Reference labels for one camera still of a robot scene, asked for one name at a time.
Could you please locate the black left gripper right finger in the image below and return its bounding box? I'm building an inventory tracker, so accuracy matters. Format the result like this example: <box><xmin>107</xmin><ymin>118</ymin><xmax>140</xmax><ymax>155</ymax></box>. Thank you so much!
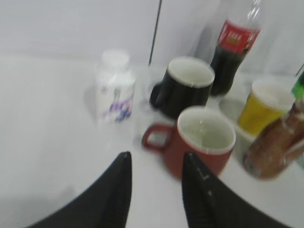
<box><xmin>181</xmin><ymin>152</ymin><xmax>286</xmax><ymax>228</ymax></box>

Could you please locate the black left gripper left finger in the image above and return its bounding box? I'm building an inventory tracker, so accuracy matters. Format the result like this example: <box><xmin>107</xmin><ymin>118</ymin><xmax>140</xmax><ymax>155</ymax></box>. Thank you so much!
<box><xmin>31</xmin><ymin>151</ymin><xmax>132</xmax><ymax>228</ymax></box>

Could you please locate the red mug white inside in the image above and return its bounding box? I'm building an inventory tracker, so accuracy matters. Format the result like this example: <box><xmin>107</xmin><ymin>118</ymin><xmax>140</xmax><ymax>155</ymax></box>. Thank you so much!
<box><xmin>142</xmin><ymin>106</ymin><xmax>236</xmax><ymax>179</ymax></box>

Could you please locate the black mug white inside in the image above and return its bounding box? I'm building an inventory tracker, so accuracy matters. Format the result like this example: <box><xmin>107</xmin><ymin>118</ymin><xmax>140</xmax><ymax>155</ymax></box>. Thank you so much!
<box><xmin>149</xmin><ymin>56</ymin><xmax>215</xmax><ymax>119</ymax></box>

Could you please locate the Nescafe coffee bottle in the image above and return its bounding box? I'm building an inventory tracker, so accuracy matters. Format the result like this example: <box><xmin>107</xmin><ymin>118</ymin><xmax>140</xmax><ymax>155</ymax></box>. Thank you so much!
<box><xmin>243</xmin><ymin>98</ymin><xmax>304</xmax><ymax>180</ymax></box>

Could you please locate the yellow paper cup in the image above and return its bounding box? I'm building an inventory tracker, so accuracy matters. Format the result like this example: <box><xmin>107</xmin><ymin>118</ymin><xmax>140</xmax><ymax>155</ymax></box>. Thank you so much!
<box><xmin>237</xmin><ymin>78</ymin><xmax>295</xmax><ymax>136</ymax></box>

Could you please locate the white yogurt bottle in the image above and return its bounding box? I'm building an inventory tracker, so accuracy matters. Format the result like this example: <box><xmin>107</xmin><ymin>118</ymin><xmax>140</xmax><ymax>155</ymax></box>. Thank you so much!
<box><xmin>95</xmin><ymin>49</ymin><xmax>136</xmax><ymax>123</ymax></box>

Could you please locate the green soda bottle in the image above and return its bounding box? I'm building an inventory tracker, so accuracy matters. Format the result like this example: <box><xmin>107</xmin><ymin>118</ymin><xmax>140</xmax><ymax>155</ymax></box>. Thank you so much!
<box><xmin>292</xmin><ymin>72</ymin><xmax>304</xmax><ymax>100</ymax></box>

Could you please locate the cola bottle red label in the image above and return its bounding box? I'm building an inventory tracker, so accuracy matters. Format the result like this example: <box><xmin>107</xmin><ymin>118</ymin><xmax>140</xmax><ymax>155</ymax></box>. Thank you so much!
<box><xmin>210</xmin><ymin>0</ymin><xmax>262</xmax><ymax>96</ymax></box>

